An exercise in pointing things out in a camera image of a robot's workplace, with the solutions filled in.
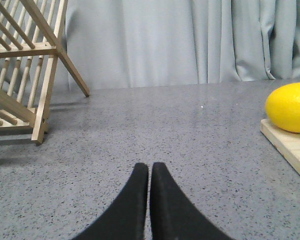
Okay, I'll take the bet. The light wooden cutting board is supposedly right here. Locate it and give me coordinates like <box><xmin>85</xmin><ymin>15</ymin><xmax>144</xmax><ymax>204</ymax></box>
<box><xmin>260</xmin><ymin>119</ymin><xmax>300</xmax><ymax>175</ymax></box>

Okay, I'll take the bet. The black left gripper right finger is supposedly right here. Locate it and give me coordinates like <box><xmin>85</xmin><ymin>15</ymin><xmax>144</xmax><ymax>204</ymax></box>
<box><xmin>151</xmin><ymin>162</ymin><xmax>231</xmax><ymax>240</ymax></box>

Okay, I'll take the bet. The wooden dish drying rack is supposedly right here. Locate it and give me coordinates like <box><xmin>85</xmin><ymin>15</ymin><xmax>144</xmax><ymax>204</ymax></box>
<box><xmin>0</xmin><ymin>0</ymin><xmax>90</xmax><ymax>145</ymax></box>

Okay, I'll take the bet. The grey curtain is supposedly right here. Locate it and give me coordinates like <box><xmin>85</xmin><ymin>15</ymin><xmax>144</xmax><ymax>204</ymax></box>
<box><xmin>62</xmin><ymin>0</ymin><xmax>300</xmax><ymax>90</ymax></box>

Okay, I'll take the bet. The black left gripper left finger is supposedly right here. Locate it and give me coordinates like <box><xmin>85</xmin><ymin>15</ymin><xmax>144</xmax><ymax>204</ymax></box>
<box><xmin>74</xmin><ymin>163</ymin><xmax>149</xmax><ymax>240</ymax></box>

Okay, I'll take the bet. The yellow lemon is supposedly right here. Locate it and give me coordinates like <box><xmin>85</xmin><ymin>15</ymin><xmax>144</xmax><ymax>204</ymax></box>
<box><xmin>265</xmin><ymin>82</ymin><xmax>300</xmax><ymax>133</ymax></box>

